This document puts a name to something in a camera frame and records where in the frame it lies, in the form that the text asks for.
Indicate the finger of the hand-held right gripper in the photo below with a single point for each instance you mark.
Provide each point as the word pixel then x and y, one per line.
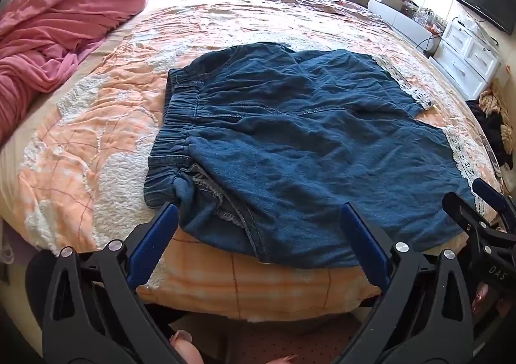
pixel 461 213
pixel 490 194

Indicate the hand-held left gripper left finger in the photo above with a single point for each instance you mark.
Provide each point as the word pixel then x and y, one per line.
pixel 155 245

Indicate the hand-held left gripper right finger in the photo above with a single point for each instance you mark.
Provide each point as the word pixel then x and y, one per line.
pixel 363 245

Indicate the blue denim pants lace trim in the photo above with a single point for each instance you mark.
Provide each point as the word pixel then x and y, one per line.
pixel 302 138

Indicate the person's right hand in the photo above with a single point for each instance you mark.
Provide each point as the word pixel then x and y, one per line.
pixel 485 299

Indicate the person's left hand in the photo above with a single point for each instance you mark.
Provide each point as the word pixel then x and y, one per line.
pixel 185 344

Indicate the dark clothes pile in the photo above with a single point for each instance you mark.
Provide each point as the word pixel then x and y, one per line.
pixel 494 126

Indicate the orange white printed quilt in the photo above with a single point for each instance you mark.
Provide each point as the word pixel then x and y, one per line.
pixel 100 138

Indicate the white drawer cabinet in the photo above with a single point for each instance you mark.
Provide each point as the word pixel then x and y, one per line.
pixel 467 57

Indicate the grey white dressing table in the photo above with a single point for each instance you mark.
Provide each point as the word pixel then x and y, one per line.
pixel 387 9

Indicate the pink blanket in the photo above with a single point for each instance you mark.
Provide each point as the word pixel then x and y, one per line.
pixel 60 25

